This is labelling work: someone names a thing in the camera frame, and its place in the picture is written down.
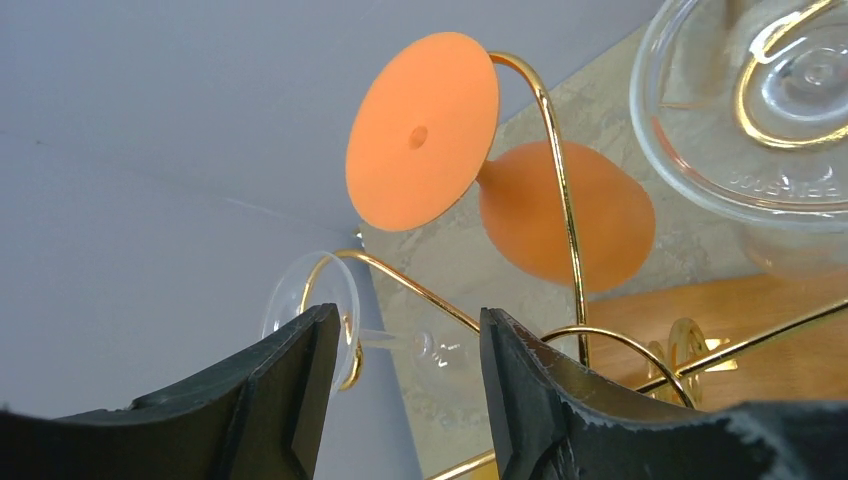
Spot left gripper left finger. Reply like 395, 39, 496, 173
1, 304, 341, 479

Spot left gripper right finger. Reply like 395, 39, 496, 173
480, 308, 847, 479

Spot gold scroll glass rack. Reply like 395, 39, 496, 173
298, 51, 848, 480

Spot tall clear flute glass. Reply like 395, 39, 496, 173
261, 249, 479, 397

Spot orange plastic goblet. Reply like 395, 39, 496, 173
345, 32, 656, 293

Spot clear glass front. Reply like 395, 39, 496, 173
629, 0, 847, 278

